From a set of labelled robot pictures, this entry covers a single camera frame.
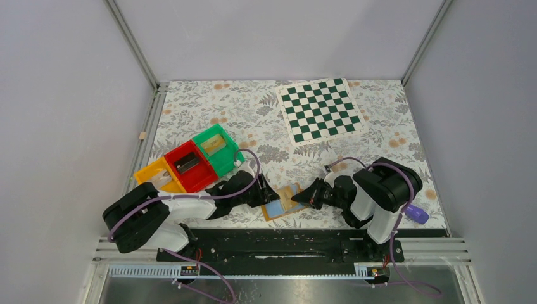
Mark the gold card in green bin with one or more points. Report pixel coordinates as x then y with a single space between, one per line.
213 144

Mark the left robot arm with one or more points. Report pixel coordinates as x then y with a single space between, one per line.
144 217

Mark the gold credit card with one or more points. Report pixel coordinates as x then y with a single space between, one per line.
286 193

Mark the silver card in yellow bin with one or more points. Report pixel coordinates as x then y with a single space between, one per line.
161 179

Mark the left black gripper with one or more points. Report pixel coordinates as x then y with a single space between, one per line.
265 193

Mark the orange card holder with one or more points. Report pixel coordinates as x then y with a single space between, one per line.
273 210

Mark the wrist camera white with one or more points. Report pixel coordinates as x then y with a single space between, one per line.
248 166
330 175

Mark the green white chessboard mat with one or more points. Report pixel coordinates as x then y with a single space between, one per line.
320 110

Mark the yellow plastic bin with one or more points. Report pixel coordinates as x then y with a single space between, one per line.
144 174

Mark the red plastic bin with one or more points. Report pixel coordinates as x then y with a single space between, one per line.
198 178

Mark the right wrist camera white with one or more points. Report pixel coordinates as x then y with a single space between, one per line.
330 175

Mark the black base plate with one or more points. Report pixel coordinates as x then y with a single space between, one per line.
264 252

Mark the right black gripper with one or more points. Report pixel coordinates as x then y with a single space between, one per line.
312 195

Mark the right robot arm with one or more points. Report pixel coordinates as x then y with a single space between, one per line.
375 196

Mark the black card in red bin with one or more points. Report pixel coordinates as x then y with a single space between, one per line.
186 163

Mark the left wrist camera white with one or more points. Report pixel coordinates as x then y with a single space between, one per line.
248 166

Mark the green plastic bin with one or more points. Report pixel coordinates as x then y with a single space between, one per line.
223 161

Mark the purple cylinder tool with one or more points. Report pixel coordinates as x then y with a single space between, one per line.
417 214

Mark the aluminium rail front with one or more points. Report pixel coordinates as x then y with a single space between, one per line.
411 252

